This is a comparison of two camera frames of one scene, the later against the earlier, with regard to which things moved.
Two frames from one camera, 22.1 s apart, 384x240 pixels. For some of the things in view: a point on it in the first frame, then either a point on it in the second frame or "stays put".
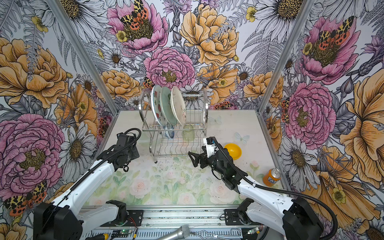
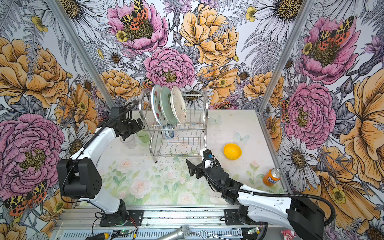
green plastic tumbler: (188, 133) → (144, 136)
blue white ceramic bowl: (169, 134) stays put
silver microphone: (183, 232) stays put
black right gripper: (203, 157) → (193, 168)
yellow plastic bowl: (234, 150) stays put
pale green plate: (166, 106) stays put
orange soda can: (273, 176) stays put
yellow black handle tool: (104, 236) stays put
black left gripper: (135, 155) → (136, 128)
